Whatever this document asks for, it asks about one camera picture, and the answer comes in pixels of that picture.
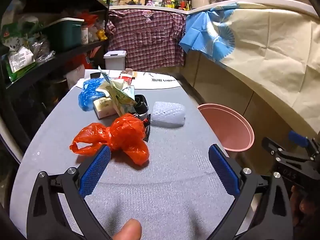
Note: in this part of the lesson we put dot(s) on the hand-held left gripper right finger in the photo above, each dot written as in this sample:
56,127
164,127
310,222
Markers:
223,172

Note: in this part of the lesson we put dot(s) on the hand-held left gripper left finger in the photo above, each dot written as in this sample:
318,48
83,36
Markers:
96,172

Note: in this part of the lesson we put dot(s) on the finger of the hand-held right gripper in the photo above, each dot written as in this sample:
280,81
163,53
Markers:
297,138
271,146

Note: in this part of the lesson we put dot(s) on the pink plastic bin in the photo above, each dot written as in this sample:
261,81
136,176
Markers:
225,130

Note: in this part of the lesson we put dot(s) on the orange plastic bag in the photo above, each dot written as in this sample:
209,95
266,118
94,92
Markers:
125,135

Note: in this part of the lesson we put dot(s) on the person's right hand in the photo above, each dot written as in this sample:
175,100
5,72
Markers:
303,205

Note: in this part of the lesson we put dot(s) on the person's left hand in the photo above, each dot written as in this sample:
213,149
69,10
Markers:
127,230

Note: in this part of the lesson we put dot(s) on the cream tissue pack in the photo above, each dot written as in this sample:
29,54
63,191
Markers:
103,107

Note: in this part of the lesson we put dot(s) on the black foil wrapper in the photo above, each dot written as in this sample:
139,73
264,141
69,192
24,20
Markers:
147,127

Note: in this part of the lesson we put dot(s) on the blue plastic bag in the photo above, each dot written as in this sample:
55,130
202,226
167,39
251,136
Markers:
87,97

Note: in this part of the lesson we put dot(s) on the green printed wrapper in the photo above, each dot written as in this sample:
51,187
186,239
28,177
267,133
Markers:
122,97

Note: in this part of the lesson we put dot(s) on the blue and cream cloth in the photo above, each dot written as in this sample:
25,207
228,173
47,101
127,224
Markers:
275,55

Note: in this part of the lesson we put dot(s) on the red and white carton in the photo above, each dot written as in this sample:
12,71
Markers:
126,76

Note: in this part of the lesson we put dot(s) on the white printed sheet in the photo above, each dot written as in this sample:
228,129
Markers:
160,81

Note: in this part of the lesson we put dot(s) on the white lidded bin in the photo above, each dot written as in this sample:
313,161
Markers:
115,61

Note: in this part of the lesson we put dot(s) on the clear plastic bag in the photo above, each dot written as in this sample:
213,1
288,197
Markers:
42,50

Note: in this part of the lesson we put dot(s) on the green snack packet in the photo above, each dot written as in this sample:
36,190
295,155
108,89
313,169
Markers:
17,62

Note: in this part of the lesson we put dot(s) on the white lidded jar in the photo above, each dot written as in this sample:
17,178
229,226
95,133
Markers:
85,35

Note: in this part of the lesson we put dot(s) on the yellow figurine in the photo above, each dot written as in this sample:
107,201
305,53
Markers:
101,33

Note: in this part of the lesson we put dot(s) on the green storage box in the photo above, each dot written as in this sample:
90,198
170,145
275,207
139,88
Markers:
65,35

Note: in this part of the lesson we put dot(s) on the red plaid cloth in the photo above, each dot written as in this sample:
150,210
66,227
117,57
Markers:
150,37

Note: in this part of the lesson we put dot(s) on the red plastic bag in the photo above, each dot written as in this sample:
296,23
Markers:
88,18

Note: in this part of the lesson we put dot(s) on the black spice rack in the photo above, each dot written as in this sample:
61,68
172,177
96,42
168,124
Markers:
176,2

